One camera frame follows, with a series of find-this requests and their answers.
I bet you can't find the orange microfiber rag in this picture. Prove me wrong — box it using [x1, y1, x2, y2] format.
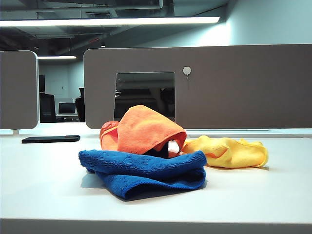
[100, 104, 188, 159]

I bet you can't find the Rubik's cube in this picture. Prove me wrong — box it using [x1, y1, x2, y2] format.
[145, 142, 170, 159]

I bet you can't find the blue microfiber rag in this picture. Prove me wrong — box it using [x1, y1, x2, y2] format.
[78, 149, 207, 201]

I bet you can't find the yellow microfiber rag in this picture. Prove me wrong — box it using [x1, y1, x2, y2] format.
[181, 135, 269, 169]

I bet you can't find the standing square mirror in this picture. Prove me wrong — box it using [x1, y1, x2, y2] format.
[113, 71, 176, 124]

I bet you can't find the dark seated person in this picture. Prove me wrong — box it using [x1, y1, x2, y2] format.
[75, 87, 85, 122]

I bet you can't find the dark computer monitor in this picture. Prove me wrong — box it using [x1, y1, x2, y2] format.
[58, 102, 77, 115]

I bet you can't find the wide brown desk divider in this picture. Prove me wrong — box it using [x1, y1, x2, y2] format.
[83, 44, 312, 130]

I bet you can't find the long ceiling light strip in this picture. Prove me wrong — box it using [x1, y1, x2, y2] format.
[0, 16, 220, 27]

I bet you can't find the black office chair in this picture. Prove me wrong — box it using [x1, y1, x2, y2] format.
[39, 94, 56, 122]

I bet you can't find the black smartphone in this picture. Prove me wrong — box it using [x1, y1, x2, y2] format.
[21, 135, 81, 144]

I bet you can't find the short ceiling light strip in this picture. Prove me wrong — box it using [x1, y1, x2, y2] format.
[38, 55, 77, 59]

